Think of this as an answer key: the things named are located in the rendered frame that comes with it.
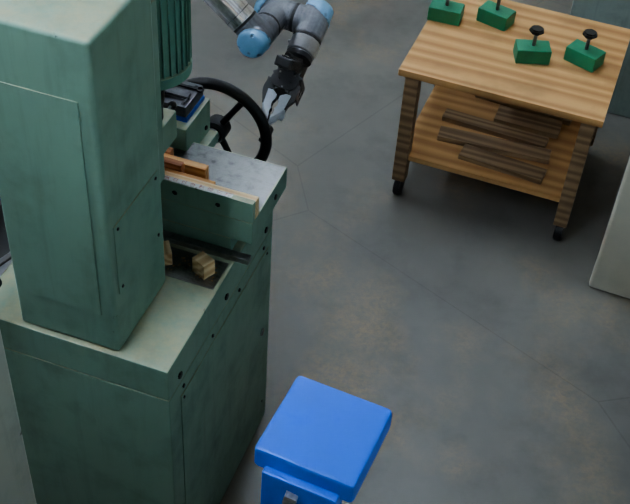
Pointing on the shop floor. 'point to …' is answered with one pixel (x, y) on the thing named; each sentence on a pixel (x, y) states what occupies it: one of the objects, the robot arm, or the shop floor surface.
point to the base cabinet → (151, 416)
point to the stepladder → (319, 445)
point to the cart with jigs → (508, 96)
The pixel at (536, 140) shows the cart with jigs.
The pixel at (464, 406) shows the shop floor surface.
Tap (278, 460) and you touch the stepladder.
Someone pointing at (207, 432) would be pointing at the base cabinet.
